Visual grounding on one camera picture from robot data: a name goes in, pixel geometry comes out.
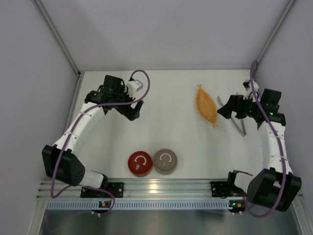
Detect metal tongs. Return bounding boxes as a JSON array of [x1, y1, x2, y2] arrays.
[[217, 93, 246, 137]]

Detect red round lid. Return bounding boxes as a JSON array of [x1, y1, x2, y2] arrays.
[[128, 151, 153, 171]]

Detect brown round lid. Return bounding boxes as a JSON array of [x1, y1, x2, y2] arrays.
[[153, 149, 178, 168]]

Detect beige band metal container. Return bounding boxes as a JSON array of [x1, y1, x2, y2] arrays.
[[155, 167, 176, 175]]

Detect red band metal container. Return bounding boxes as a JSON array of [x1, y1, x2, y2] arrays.
[[130, 168, 152, 177]]

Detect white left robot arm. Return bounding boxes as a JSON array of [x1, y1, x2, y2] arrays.
[[42, 75, 144, 191]]

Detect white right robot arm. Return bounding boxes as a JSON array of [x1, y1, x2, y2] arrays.
[[217, 89, 302, 212]]

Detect woven bamboo boat tray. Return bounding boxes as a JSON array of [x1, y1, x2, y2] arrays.
[[196, 84, 218, 127]]

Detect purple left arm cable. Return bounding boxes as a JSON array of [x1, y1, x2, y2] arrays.
[[50, 70, 150, 216]]

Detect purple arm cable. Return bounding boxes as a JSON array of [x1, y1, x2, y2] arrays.
[[50, 70, 150, 216], [246, 59, 288, 218]]

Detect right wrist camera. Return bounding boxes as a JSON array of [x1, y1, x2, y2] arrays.
[[243, 80, 259, 99]]

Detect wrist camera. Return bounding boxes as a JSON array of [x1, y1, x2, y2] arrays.
[[243, 80, 259, 99], [126, 78, 143, 97]]

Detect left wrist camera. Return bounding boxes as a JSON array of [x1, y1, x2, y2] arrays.
[[126, 78, 143, 97]]

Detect left aluminium frame post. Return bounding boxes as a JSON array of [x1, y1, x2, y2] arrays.
[[33, 0, 83, 103]]

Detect aluminium frame post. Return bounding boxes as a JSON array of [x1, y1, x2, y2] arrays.
[[33, 0, 83, 103], [250, 0, 298, 75]]

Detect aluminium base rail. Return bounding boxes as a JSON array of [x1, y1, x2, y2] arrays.
[[36, 178, 301, 198]]

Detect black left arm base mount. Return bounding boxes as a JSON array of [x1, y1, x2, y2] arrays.
[[80, 182, 124, 198]]

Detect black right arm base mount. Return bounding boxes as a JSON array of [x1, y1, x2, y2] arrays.
[[210, 181, 244, 199]]

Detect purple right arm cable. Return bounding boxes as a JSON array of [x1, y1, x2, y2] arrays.
[[246, 59, 288, 218]]

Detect right aluminium frame post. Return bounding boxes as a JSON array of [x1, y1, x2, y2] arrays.
[[250, 0, 298, 75]]

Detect slotted grey cable duct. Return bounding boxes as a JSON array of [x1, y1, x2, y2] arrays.
[[46, 199, 245, 211]]

